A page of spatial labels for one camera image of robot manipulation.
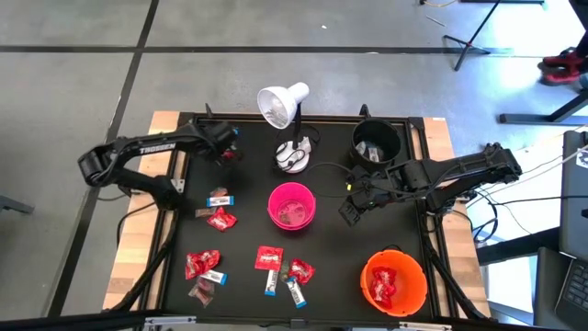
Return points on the red candy pack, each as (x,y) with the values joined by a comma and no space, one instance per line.
(386,276)
(301,271)
(229,156)
(222,219)
(381,299)
(268,258)
(201,263)

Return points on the white blue chocolate bar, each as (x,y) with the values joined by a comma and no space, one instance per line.
(376,154)
(362,148)
(213,277)
(271,282)
(296,292)
(220,201)

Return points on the black standing desk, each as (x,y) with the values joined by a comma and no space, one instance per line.
(528,118)

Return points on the black keyboard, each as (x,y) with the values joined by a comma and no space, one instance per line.
(574,289)

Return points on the grey computer monitor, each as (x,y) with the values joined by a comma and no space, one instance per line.
(574,207)

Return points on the person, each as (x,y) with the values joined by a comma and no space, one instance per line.
(580,9)

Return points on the white desk lamp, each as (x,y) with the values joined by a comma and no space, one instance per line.
(275,103)

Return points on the orange pumpkin face bucket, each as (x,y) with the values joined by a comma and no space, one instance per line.
(413,285)

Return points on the pink pumpkin face bucket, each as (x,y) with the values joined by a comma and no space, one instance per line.
(294,190)

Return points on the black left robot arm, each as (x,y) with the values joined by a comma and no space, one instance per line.
(156,148)

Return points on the black tripod stand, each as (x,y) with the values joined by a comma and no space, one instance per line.
(467,44)

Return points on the black frame crossbar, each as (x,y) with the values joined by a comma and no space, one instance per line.
(92,322)

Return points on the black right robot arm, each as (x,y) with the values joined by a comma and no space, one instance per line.
(478,163)

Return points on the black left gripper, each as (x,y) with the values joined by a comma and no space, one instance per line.
(222,138)

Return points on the red shoe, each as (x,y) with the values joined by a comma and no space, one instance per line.
(558,77)
(565,60)

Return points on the black pumpkin face bucket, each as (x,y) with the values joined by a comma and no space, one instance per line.
(386,133)

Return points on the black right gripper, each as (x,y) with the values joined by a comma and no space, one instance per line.
(381,184)

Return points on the grey desk foot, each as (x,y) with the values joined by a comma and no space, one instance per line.
(16,204)

